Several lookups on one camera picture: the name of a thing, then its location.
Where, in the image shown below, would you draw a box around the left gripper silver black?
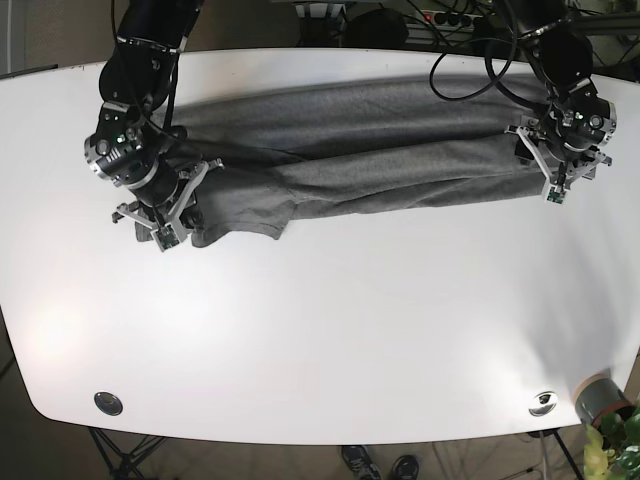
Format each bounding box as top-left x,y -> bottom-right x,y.
504,117 -> 612,205

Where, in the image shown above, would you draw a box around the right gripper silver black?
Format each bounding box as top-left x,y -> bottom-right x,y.
111,157 -> 224,251

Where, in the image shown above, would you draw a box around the grey T-shirt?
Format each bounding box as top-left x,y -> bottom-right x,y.
175,74 -> 544,248

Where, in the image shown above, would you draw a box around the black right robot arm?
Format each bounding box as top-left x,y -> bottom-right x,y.
84,1 -> 223,251

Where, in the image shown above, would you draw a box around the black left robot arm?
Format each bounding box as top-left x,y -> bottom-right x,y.
493,1 -> 617,205

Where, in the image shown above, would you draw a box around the left silver table grommet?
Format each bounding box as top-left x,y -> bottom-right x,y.
94,391 -> 123,416

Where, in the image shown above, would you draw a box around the silver table grommet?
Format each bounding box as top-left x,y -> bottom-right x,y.
528,391 -> 558,417
94,391 -> 123,416

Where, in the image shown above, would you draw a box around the right silver table grommet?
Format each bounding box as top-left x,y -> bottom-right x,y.
528,391 -> 558,417

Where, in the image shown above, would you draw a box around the grey plant pot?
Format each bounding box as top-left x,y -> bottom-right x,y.
573,373 -> 635,428

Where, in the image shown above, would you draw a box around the black folding table legs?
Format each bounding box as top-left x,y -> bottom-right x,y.
88,427 -> 167,480

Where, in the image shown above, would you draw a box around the green potted plant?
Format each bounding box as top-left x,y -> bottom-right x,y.
583,407 -> 639,480

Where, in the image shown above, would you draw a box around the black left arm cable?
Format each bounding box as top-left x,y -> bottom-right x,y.
428,0 -> 551,114

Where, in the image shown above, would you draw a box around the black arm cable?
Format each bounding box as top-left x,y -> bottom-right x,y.
109,0 -> 189,146
428,0 -> 551,114

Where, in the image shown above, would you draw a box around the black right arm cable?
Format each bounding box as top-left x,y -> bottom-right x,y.
109,0 -> 189,146

